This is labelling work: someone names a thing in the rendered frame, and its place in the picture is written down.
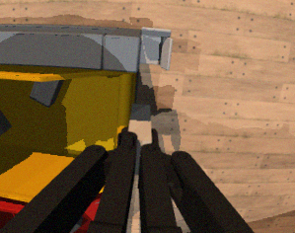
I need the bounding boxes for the yellow bin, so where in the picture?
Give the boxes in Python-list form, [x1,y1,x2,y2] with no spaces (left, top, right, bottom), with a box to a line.
[0,65,136,202]

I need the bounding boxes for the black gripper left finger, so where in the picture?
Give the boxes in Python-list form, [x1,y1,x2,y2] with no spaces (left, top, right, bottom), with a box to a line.
[0,104,141,233]

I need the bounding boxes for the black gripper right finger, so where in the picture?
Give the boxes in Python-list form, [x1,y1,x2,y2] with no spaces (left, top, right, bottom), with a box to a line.
[136,104,255,233]

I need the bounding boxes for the red bin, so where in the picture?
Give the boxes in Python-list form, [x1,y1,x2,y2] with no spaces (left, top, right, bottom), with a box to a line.
[0,193,102,233]

